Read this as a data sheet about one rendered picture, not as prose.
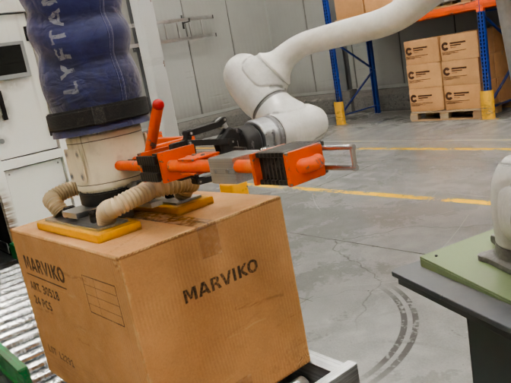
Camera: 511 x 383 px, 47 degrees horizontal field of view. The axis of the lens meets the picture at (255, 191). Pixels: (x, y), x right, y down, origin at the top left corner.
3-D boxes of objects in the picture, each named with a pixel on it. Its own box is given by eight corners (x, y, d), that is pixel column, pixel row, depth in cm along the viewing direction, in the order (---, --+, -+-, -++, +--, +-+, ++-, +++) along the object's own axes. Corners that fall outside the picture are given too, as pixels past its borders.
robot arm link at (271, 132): (288, 156, 128) (268, 162, 124) (261, 155, 135) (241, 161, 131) (281, 114, 126) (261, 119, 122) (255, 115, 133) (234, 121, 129)
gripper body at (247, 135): (259, 121, 123) (224, 130, 117) (266, 160, 125) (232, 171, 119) (238, 121, 129) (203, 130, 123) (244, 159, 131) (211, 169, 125)
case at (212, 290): (49, 370, 157) (8, 229, 149) (172, 311, 182) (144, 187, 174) (166, 455, 111) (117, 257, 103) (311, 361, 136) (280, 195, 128)
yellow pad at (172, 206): (108, 207, 153) (103, 188, 152) (141, 197, 159) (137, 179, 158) (179, 216, 127) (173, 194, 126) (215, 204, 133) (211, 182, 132)
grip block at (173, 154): (139, 183, 116) (132, 154, 115) (180, 171, 122) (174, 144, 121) (161, 185, 110) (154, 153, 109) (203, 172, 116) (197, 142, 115)
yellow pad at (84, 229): (37, 229, 142) (32, 210, 141) (76, 217, 148) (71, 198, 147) (99, 245, 115) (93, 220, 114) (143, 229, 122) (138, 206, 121)
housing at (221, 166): (210, 184, 100) (205, 158, 99) (240, 174, 104) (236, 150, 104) (236, 185, 95) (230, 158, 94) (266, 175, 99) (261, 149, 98)
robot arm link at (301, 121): (277, 168, 132) (244, 129, 137) (325, 153, 141) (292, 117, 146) (294, 133, 124) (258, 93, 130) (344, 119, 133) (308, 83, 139)
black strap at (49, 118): (34, 134, 135) (30, 117, 134) (124, 115, 149) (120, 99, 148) (74, 130, 117) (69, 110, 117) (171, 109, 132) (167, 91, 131)
